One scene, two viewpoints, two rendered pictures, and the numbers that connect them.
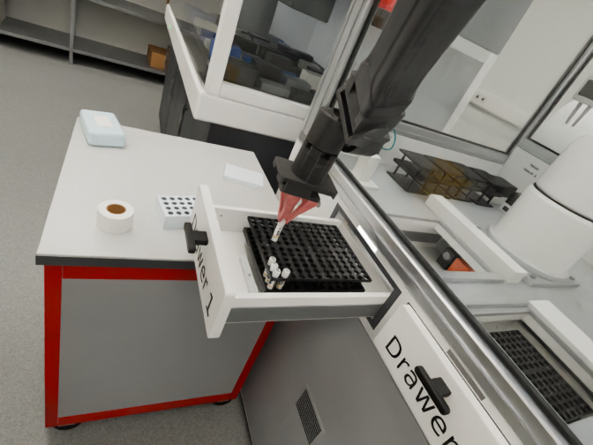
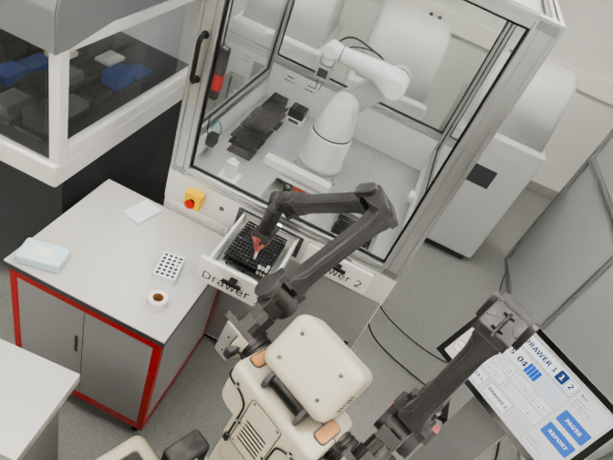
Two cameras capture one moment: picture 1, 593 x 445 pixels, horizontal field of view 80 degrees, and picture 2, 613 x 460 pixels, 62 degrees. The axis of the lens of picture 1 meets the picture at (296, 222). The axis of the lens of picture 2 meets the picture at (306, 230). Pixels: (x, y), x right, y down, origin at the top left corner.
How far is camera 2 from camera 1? 1.44 m
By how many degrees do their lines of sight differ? 44
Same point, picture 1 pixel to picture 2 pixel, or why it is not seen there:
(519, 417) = (363, 260)
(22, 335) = not seen: hidden behind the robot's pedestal
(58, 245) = (162, 333)
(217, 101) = (67, 163)
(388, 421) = (319, 286)
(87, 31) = not seen: outside the picture
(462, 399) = (346, 265)
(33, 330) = not seen: hidden behind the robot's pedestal
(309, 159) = (271, 228)
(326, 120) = (276, 214)
